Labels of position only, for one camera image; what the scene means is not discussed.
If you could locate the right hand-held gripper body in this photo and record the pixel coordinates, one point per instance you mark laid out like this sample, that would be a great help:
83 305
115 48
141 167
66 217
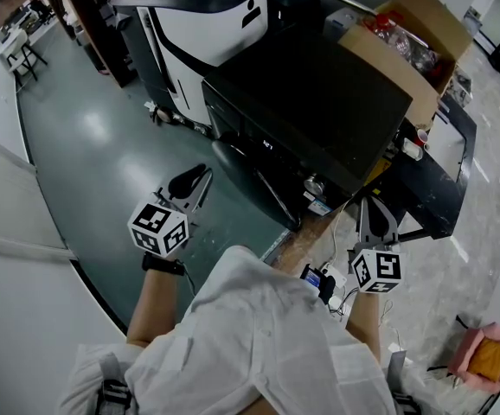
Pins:
380 268

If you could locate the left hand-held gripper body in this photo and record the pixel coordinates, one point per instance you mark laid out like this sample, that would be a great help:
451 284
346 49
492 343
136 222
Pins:
159 229

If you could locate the silver washing machine dial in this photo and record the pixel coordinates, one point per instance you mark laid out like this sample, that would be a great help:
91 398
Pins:
314 184

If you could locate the black washing machine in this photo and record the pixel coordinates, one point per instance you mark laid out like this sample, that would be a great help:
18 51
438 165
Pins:
310 102

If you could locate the person's right forearm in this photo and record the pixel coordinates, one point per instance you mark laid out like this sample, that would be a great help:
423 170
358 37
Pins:
364 322

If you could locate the person's left forearm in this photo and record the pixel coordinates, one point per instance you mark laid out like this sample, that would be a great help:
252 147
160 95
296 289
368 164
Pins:
155 305

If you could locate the white and black floor machine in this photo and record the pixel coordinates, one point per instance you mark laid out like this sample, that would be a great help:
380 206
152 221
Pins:
189 28

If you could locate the black wristwatch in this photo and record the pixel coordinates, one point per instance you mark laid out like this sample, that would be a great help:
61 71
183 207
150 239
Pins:
161 265

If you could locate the white power strip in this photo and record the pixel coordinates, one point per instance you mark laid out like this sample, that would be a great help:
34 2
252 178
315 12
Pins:
336 275

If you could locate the black device with blue screen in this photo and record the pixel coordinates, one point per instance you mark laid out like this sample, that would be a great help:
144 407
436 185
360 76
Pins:
319 281

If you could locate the black metal table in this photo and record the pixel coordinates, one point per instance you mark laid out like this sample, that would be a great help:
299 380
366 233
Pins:
431 188

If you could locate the red plastic cup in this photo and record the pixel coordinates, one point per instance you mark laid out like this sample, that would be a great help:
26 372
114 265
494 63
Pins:
422 137

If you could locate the pink box with orange pad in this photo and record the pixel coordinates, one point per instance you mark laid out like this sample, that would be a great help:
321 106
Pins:
490 357

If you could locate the person's white shirt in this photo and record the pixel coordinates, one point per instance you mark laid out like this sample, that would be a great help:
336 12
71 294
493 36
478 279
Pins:
250 344

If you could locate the brown cardboard box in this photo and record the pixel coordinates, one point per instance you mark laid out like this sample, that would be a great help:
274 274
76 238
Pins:
410 72

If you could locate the brown wooden partition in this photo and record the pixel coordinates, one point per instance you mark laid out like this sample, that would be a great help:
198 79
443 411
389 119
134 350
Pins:
98 28

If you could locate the white folding chair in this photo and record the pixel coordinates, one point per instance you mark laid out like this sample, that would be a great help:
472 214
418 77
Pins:
24 56

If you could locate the clear plastic bags with red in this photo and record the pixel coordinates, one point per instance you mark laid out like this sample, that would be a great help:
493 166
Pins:
410 46

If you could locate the silver metal box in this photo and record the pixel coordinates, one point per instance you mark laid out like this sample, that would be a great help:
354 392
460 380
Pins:
338 22

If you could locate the metal rod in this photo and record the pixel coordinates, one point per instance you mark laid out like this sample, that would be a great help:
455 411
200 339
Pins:
349 0

